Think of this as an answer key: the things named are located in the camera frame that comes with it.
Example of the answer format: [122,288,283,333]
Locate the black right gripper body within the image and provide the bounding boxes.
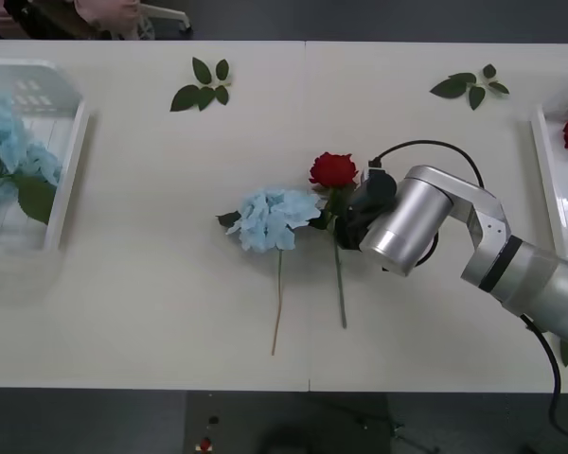
[334,209,378,253]

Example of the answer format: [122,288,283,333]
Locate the pale blue flower large leaves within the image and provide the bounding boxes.
[0,141,63,226]

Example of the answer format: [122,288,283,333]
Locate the pale blue flower tan stem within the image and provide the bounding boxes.
[0,92,29,162]

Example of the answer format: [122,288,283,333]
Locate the dark robot base red button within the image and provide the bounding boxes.
[184,391,392,454]

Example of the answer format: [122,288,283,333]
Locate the shallow white box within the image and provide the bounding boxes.
[0,59,92,294]
[529,69,568,266]

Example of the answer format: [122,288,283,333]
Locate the white chair base with caster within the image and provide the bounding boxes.
[136,0,195,32]

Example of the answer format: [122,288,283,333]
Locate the person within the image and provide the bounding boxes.
[0,0,143,42]

